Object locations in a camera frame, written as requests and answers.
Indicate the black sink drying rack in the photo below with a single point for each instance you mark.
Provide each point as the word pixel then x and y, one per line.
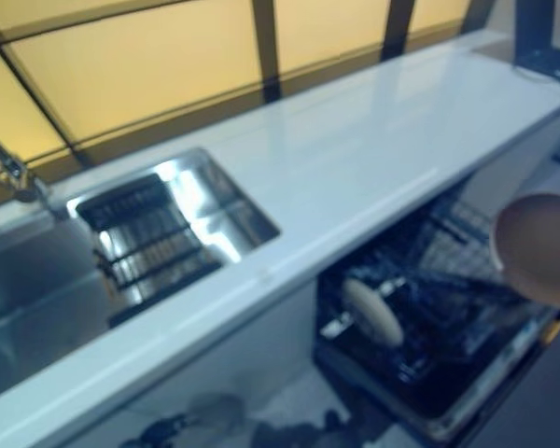
pixel 158 270

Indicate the cream ceramic plate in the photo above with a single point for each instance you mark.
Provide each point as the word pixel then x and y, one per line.
pixel 532 252
pixel 373 312

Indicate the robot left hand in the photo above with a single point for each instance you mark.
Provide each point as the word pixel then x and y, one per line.
pixel 163 429

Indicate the stainless steel sink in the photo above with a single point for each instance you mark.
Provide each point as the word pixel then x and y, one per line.
pixel 214 205

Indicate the black pillar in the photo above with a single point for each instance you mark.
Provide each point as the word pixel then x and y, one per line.
pixel 534 23

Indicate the dark window frame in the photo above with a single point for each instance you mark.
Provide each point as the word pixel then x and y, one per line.
pixel 266 46

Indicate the dishwasher door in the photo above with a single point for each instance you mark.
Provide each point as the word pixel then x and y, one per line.
pixel 401 401

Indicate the chrome kitchen faucet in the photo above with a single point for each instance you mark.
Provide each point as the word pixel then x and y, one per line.
pixel 14 172

